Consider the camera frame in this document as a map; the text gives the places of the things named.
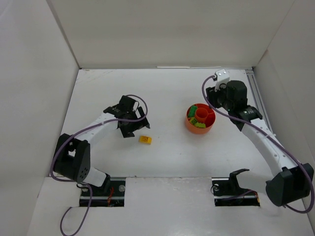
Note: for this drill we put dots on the yellow curved lego brick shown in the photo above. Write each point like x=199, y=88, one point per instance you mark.
x=145, y=140

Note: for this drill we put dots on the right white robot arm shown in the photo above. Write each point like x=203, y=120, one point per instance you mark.
x=291, y=183

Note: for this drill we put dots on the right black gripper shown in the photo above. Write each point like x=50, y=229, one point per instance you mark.
x=211, y=93

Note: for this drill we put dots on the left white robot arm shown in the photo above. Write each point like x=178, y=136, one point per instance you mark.
x=72, y=157

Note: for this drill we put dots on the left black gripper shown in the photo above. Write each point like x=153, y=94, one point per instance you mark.
x=133, y=123

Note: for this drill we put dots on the aluminium rail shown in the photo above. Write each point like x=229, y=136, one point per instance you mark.
x=257, y=98

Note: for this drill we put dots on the long green lego brick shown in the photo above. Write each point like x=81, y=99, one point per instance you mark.
x=192, y=111

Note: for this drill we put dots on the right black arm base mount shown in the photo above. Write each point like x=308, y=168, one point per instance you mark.
x=228, y=193

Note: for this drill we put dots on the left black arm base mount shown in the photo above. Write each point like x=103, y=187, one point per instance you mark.
x=113, y=196

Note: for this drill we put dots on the lime lego with yellow studs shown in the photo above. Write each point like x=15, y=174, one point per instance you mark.
x=193, y=121

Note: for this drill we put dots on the orange round divided container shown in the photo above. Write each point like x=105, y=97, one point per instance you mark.
x=204, y=114

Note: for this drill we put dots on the small lime lego brick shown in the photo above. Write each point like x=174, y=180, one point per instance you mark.
x=200, y=125

